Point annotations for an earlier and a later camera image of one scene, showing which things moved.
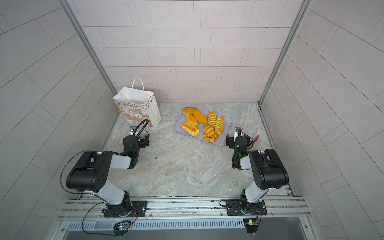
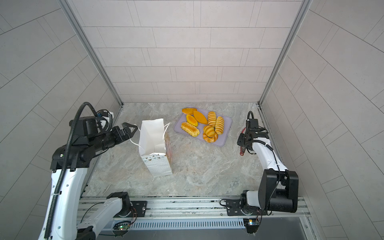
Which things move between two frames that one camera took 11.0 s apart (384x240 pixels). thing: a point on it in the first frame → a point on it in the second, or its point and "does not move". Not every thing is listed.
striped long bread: [219, 125] does not move
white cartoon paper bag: [137, 104] → [154, 147]
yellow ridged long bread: [190, 129] does not move
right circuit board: [252, 225] does not move
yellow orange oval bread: [190, 119] does not move
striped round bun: [209, 130] does not move
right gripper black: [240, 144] → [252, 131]
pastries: [212, 118] does not move
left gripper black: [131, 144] → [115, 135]
